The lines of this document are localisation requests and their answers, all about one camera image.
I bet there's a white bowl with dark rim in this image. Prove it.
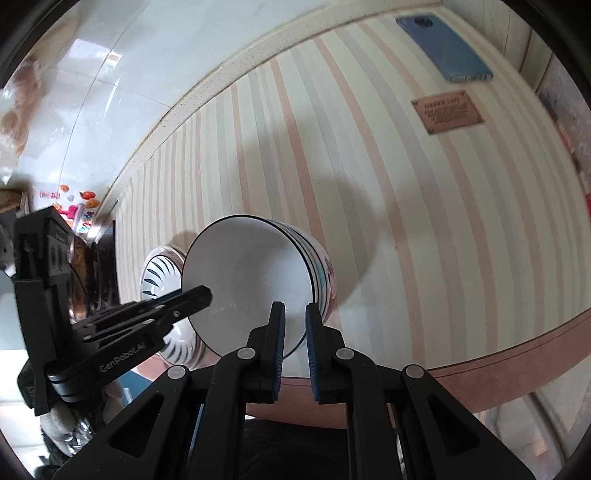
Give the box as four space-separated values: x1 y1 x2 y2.
181 215 337 357

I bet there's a gloved hand holding gripper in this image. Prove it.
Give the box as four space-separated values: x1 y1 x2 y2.
39 381 123 466

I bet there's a white bowl with blue pattern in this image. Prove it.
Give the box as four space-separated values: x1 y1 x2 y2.
139 245 205 370

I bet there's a striped table mat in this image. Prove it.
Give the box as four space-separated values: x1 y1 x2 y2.
112 4 591 428

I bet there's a brown leather label patch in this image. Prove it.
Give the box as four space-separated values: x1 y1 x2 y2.
412 90 484 135

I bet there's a blue smartphone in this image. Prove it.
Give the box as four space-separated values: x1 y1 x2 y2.
396 14 494 83

